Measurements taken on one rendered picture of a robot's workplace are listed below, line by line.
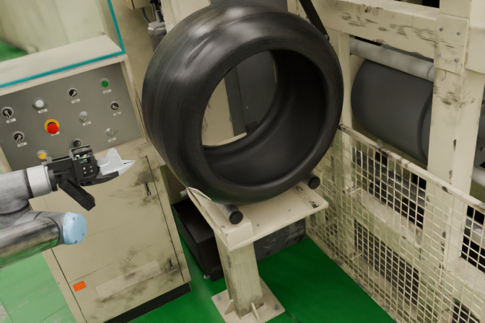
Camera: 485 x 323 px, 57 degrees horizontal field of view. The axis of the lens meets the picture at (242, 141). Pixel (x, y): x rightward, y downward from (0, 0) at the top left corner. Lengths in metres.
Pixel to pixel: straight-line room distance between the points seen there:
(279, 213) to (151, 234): 0.78
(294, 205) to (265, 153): 0.21
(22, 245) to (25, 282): 1.86
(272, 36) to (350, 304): 1.46
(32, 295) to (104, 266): 0.76
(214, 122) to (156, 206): 0.58
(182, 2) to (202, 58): 0.38
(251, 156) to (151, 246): 0.78
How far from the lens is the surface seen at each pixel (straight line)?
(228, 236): 1.35
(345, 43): 1.72
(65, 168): 1.19
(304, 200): 1.52
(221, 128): 1.61
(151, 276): 2.23
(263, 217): 1.47
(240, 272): 2.02
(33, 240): 1.06
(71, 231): 1.12
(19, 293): 2.85
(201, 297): 2.37
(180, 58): 1.12
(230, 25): 1.12
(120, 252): 2.09
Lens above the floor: 1.74
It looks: 29 degrees down
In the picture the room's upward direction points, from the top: 10 degrees counter-clockwise
